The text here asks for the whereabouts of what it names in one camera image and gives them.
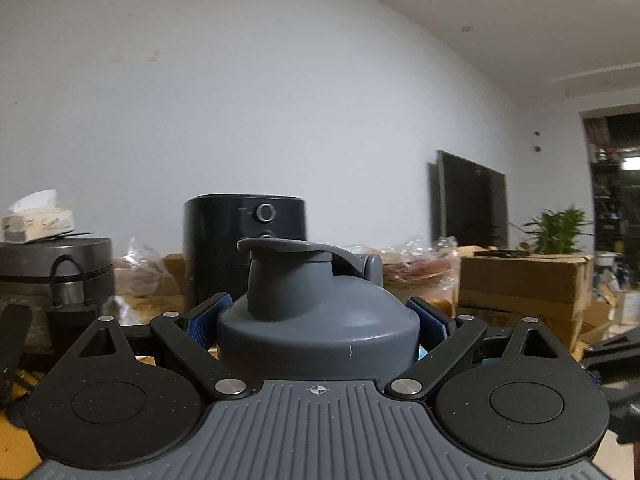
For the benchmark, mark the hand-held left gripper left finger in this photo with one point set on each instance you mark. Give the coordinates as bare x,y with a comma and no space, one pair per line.
202,322

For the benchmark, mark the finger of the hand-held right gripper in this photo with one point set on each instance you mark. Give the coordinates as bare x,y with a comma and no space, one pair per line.
627,415
615,355

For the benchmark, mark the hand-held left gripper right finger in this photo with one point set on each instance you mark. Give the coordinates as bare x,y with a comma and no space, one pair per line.
432,322

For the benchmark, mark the clear plastic food bag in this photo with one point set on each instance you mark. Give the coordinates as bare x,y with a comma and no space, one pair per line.
420,270

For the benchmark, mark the plastic bag of flatbread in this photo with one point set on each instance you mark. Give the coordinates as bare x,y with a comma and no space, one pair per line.
145,280

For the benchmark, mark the black air fryer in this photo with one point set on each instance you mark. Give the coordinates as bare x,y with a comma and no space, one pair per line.
220,250

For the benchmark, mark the large cardboard box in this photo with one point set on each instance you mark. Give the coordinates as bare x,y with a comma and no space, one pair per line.
520,280

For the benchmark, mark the black flat device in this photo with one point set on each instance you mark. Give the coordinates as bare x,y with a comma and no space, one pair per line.
505,252

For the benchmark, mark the black television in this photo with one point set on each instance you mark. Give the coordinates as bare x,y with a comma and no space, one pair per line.
470,200

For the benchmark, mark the black power adapter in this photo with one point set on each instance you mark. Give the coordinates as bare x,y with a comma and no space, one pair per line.
72,322

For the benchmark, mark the green potted plant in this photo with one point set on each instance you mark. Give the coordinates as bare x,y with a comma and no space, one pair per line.
560,230

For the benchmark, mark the dark shelving unit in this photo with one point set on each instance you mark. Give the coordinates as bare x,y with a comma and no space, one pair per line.
615,185

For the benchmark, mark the grey electric cooker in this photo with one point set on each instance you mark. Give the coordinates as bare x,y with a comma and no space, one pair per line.
30,270

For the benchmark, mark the tissue box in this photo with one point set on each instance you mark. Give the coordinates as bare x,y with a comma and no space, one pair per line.
40,225

